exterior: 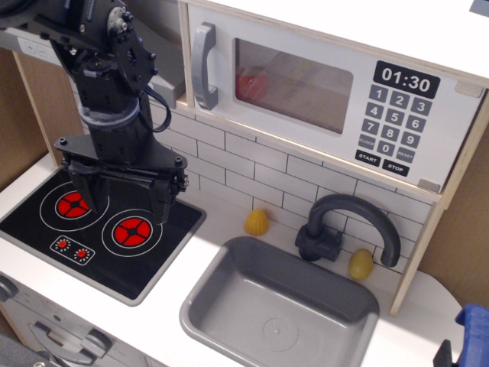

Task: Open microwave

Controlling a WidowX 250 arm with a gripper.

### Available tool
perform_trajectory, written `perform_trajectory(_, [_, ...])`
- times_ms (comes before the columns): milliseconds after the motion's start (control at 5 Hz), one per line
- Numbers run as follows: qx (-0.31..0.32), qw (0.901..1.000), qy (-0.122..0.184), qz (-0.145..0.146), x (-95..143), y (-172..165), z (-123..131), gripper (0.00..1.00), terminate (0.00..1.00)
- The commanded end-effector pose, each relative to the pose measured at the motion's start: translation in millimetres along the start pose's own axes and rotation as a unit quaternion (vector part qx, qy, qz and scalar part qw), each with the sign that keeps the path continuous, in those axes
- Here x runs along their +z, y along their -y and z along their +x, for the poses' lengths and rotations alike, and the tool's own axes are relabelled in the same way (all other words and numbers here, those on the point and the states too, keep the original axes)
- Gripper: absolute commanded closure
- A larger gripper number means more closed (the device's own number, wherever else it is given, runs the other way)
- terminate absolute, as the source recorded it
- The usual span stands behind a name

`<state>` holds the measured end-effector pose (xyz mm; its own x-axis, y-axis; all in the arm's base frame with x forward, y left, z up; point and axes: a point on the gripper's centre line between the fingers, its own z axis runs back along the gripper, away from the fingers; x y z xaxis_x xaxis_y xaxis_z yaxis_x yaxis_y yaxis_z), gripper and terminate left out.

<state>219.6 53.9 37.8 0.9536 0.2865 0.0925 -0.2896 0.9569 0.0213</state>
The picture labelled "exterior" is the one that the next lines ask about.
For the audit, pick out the black clamp part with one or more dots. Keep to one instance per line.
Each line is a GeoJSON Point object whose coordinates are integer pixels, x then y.
{"type": "Point", "coordinates": [443, 357]}

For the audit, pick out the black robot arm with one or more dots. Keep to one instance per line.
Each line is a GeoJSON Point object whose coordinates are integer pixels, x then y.
{"type": "Point", "coordinates": [97, 45]}

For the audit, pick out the grey range hood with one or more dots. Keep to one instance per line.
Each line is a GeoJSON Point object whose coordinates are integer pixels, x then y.
{"type": "Point", "coordinates": [169, 82]}

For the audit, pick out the blue plastic object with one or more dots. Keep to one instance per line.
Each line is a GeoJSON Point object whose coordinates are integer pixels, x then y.
{"type": "Point", "coordinates": [474, 319]}

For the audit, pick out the yellow toy corn piece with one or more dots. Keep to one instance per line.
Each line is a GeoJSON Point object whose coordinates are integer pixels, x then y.
{"type": "Point", "coordinates": [256, 223]}

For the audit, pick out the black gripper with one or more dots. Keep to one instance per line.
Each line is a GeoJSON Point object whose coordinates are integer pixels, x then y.
{"type": "Point", "coordinates": [150, 165]}

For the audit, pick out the black toy stovetop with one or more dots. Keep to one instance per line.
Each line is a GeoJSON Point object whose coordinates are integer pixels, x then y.
{"type": "Point", "coordinates": [120, 250]}

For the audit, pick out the grey microwave door handle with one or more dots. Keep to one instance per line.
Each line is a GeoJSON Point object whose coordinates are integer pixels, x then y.
{"type": "Point", "coordinates": [204, 40]}

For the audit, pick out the grey toy sink basin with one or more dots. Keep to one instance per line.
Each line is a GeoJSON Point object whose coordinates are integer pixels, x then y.
{"type": "Point", "coordinates": [262, 306]}

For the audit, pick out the white toy microwave door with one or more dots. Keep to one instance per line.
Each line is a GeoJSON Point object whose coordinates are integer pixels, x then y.
{"type": "Point", "coordinates": [399, 120]}

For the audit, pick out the grey oven knob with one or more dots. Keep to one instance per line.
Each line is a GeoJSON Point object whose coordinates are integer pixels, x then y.
{"type": "Point", "coordinates": [8, 289]}

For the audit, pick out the red toy food in microwave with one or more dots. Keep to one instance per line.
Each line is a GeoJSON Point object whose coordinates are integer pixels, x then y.
{"type": "Point", "coordinates": [251, 87]}

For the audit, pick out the yellow toy lemon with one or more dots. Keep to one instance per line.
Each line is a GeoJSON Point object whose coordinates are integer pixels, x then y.
{"type": "Point", "coordinates": [360, 265]}

